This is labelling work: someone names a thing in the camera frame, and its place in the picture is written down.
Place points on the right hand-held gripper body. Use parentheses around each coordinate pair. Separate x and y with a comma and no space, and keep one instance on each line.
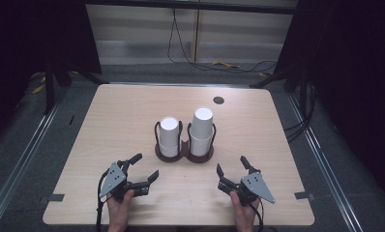
(256,188)

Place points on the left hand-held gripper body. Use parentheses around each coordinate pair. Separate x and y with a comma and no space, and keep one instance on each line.
(113,180)

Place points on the dark brown double cup holder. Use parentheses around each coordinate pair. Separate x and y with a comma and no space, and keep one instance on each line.
(184,154)

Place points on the person's right hand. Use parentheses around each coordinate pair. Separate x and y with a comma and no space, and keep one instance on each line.
(243,214)

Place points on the person's left hand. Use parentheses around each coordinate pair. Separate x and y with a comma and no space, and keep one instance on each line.
(118,212)

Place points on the grey tape strip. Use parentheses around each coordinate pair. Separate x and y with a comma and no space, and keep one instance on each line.
(304,195)
(55,197)

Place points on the dark round table grommet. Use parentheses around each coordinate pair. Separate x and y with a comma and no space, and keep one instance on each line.
(218,100)

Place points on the small black floor piece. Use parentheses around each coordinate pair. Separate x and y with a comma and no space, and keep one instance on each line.
(72,120)

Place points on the black metal stand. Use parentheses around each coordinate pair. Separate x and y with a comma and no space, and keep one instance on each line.
(274,78)
(49,93)

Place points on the yellow floor scrap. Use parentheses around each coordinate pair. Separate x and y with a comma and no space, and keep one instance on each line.
(225,64)
(38,89)

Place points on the black curtain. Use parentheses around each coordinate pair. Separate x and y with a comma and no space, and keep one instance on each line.
(351,80)
(26,38)

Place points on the thin vertical pole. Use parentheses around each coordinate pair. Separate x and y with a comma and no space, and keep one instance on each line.
(197,35)

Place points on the black overhead beam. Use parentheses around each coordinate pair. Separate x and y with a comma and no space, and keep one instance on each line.
(193,6)

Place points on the metal floor rail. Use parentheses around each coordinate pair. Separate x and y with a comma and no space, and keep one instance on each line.
(326,167)
(26,151)

